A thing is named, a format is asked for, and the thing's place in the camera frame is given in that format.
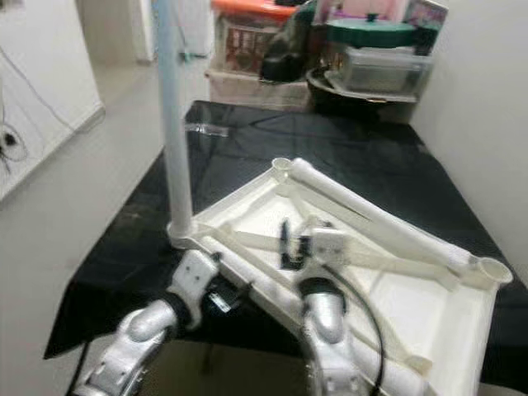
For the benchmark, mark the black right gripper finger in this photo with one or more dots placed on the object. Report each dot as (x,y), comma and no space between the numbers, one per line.
(285,243)

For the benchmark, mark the colourful printed box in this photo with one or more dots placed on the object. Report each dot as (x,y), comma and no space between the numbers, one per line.
(425,15)

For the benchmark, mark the black plastic bag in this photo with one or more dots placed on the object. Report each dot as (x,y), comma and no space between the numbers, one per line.
(285,54)

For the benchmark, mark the black tablecloth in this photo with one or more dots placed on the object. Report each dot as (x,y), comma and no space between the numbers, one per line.
(338,140)

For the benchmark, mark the green round lid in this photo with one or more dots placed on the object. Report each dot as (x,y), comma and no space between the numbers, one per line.
(371,31)

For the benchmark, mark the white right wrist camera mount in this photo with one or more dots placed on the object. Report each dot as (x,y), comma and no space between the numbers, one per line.
(328,246)

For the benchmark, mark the white children table top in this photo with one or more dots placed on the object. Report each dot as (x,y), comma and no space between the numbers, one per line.
(445,322)

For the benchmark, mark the clear plastic storage bin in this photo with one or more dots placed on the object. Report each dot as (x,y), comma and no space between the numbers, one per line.
(379,70)

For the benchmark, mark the black round basin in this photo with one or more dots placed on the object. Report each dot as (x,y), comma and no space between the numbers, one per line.
(330,95)

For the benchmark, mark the beige patterned bench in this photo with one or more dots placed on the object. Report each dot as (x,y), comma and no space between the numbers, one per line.
(247,87)

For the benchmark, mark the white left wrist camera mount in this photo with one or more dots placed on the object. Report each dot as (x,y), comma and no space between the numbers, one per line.
(198,276)

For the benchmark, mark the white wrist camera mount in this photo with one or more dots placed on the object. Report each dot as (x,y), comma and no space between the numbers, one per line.
(328,246)
(198,276)

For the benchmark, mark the orange-lidded storage box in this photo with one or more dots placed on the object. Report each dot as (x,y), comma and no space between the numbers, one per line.
(243,37)

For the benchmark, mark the pink cardboard box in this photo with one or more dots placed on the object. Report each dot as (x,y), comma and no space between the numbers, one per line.
(367,7)

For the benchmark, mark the black power adapter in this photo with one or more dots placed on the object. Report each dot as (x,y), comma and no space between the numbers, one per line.
(12,137)

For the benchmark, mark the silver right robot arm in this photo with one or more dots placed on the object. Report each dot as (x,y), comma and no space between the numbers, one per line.
(326,318)

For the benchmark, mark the clear tape strip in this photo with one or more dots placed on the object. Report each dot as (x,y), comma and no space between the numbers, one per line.
(206,129)

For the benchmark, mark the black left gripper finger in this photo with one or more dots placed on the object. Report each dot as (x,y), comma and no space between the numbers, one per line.
(236,297)

